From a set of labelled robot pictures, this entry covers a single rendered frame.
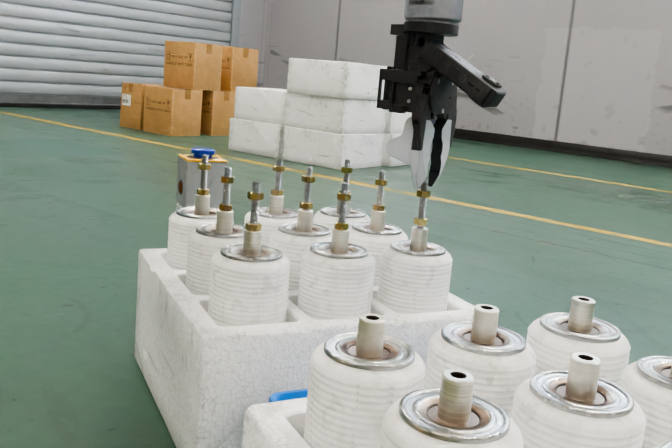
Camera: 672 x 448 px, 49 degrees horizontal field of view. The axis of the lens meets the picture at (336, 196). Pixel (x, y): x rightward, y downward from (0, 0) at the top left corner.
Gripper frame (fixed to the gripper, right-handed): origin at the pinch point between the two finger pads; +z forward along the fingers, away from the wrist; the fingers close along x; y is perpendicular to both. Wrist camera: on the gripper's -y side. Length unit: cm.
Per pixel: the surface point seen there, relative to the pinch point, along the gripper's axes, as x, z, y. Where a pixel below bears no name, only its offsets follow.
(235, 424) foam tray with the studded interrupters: 27.2, 27.8, 7.2
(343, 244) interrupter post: 10.9, 8.6, 5.5
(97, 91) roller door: -318, 20, 500
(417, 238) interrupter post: 1.1, 8.1, 0.3
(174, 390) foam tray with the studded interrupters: 25.6, 28.1, 19.1
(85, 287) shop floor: -4, 35, 78
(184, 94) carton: -240, 8, 306
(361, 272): 11.7, 11.3, 1.9
